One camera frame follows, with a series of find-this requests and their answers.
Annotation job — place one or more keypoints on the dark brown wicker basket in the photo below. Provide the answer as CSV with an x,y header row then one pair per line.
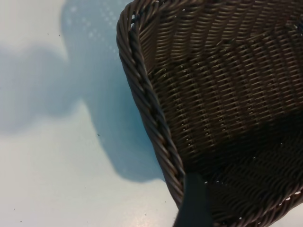
x,y
225,94

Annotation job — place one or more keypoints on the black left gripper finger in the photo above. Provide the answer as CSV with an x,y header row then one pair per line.
x,y
195,205

